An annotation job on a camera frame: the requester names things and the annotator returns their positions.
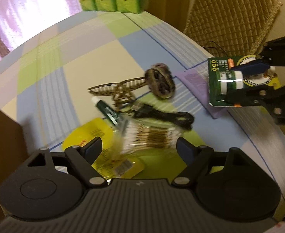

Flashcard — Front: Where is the yellow snack pouch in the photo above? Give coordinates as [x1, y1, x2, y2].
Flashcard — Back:
[62, 118, 145, 180]

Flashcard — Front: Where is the green blister card with jar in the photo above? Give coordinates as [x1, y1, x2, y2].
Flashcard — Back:
[208, 55, 281, 107]

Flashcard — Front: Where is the black usb cable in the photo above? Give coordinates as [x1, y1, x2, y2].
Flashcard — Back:
[129, 101, 195, 130]

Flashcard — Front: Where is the dark green lip gel tube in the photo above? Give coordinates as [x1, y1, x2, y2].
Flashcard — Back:
[92, 96, 120, 126]

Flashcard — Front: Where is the purple tube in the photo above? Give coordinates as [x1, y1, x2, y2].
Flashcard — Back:
[174, 68, 226, 119]

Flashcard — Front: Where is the bag of cotton swabs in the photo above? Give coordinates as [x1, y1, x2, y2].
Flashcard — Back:
[113, 116, 184, 158]

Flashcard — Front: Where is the brown striped hair claw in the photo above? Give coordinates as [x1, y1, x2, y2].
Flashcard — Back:
[88, 77, 147, 110]

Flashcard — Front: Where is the brown scrunchie hair tie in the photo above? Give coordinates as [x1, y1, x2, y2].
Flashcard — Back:
[144, 63, 176, 100]

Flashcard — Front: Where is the checked pastel tablecloth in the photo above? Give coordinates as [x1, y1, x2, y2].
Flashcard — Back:
[0, 10, 285, 222]

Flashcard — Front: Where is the purple curtain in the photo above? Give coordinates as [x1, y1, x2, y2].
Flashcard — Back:
[0, 0, 81, 60]

